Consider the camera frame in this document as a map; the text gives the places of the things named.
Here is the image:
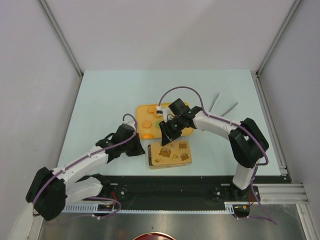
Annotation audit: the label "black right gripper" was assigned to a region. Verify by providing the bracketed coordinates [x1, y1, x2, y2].
[159, 116, 185, 147]

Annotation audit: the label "silver metal tongs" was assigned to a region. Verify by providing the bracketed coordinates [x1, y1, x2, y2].
[208, 92, 238, 117]

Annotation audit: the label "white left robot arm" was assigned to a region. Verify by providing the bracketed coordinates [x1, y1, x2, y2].
[25, 122, 145, 221]

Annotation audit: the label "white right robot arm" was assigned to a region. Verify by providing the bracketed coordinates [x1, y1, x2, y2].
[156, 98, 269, 201]

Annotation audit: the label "green sandwich cookie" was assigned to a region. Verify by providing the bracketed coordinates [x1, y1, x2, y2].
[155, 121, 160, 129]

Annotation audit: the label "orange fish shaped cookie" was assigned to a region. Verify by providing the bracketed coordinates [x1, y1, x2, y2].
[141, 133, 154, 140]

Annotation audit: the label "yellow cookie tin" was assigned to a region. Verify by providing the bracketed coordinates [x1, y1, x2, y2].
[146, 143, 193, 170]

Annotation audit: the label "tan round biscuit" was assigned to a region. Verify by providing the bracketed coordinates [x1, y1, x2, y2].
[142, 120, 152, 129]
[147, 105, 157, 114]
[153, 113, 161, 118]

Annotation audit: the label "yellow plastic tray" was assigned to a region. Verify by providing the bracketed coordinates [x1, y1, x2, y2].
[136, 103, 194, 140]

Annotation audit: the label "red round object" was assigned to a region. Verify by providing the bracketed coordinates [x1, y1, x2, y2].
[133, 232, 175, 240]

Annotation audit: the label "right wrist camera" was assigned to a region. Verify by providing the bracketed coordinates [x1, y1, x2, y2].
[156, 105, 172, 119]

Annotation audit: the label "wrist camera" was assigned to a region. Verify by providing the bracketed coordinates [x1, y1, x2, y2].
[156, 105, 172, 119]
[122, 120, 136, 128]

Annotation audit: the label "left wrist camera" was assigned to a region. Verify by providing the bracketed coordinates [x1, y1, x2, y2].
[122, 120, 136, 128]

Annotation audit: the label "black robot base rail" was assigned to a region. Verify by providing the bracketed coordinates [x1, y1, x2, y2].
[74, 173, 261, 211]

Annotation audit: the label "white cable duct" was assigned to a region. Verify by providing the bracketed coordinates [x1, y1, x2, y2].
[62, 201, 250, 215]

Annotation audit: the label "aluminium frame post right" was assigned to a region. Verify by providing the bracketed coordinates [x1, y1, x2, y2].
[255, 0, 305, 76]

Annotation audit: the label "aluminium frame post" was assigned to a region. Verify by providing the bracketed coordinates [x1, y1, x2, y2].
[36, 0, 84, 79]
[255, 0, 305, 76]

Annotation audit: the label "aluminium frame post left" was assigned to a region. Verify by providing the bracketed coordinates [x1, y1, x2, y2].
[36, 0, 84, 79]

